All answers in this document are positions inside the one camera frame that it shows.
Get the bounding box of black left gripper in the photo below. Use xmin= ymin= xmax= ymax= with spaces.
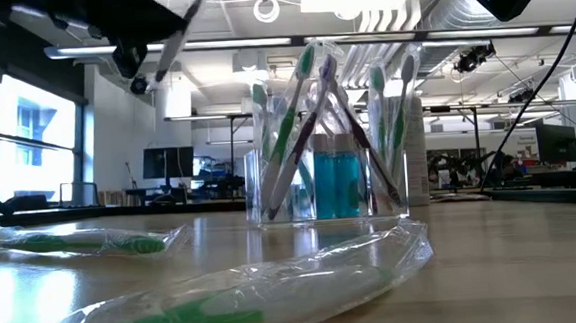
xmin=42 ymin=0 xmax=193 ymax=102

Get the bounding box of purple toothbrush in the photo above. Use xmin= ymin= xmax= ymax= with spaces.
xmin=256 ymin=52 xmax=348 ymax=222
xmin=330 ymin=77 xmax=405 ymax=212

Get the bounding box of clear acrylic organizer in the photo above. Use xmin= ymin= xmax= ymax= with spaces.
xmin=241 ymin=138 xmax=413 ymax=231

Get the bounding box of teal tube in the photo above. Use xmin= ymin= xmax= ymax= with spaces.
xmin=310 ymin=133 xmax=338 ymax=221

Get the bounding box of background robot station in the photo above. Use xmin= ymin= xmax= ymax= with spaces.
xmin=426 ymin=146 xmax=501 ymax=194

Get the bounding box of ceiling light bar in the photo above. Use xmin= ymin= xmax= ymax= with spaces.
xmin=43 ymin=30 xmax=293 ymax=62
xmin=424 ymin=24 xmax=542 ymax=43

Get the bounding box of black monitor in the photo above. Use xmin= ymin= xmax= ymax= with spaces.
xmin=140 ymin=145 xmax=197 ymax=181
xmin=534 ymin=122 xmax=576 ymax=166

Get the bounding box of person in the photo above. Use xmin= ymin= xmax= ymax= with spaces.
xmin=498 ymin=152 xmax=527 ymax=183

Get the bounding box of background workbench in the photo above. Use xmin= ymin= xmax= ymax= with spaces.
xmin=96 ymin=168 xmax=246 ymax=210

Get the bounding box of large window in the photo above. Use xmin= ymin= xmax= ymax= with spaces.
xmin=0 ymin=68 xmax=91 ymax=210

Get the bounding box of black ceiling camera rig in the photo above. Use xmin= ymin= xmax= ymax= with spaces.
xmin=452 ymin=42 xmax=499 ymax=76

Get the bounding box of white cable coil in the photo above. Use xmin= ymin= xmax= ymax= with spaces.
xmin=251 ymin=0 xmax=283 ymax=25

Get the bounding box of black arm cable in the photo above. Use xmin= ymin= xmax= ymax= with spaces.
xmin=466 ymin=0 xmax=576 ymax=192

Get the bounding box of black aluminium table frame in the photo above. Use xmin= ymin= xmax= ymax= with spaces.
xmin=0 ymin=176 xmax=576 ymax=244

